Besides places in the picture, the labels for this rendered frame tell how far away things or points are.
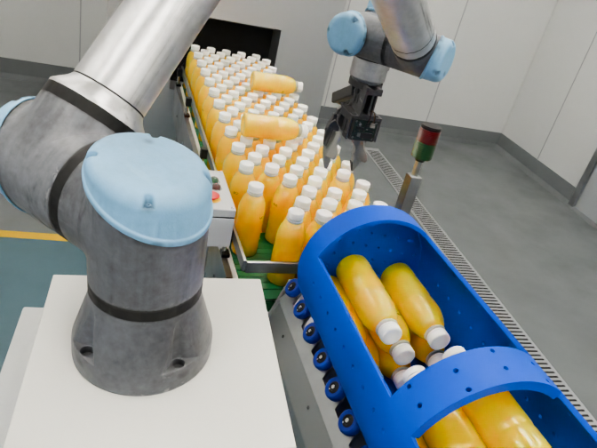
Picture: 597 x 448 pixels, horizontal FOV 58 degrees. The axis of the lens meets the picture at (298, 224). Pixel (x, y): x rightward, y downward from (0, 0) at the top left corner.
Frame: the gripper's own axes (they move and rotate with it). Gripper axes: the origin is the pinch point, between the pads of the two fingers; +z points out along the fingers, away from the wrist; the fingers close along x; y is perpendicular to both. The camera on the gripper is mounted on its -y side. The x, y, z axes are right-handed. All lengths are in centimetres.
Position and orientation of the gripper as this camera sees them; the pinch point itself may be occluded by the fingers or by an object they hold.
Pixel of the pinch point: (338, 163)
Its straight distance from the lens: 123.8
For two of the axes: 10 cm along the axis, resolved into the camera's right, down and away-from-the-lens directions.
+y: 2.7, 5.2, -8.1
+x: 9.4, 0.4, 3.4
